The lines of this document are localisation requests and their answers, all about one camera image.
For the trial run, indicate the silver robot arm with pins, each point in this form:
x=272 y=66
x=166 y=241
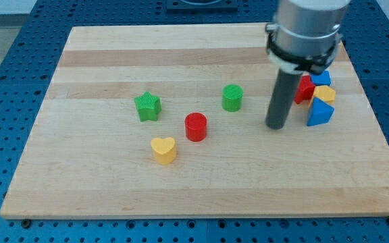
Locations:
x=304 y=34

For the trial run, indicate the red star block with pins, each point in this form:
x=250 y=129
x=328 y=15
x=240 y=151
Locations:
x=305 y=89

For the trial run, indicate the yellow heart block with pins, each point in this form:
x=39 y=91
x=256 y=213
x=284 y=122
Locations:
x=164 y=150

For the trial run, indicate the wooden board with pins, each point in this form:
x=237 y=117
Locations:
x=143 y=122

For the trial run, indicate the green cylinder block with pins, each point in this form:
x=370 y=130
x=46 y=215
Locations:
x=232 y=97

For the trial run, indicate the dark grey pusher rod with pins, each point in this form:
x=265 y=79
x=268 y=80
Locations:
x=282 y=98

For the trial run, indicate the green star block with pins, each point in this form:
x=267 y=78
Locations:
x=148 y=106

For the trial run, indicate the yellow pentagon block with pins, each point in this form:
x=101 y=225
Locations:
x=325 y=93

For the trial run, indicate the blue cube block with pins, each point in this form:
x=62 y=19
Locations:
x=322 y=79

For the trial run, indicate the blue triangle block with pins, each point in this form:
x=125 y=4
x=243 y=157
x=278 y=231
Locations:
x=320 y=112

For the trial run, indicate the red cylinder block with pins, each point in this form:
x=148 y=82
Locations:
x=195 y=127

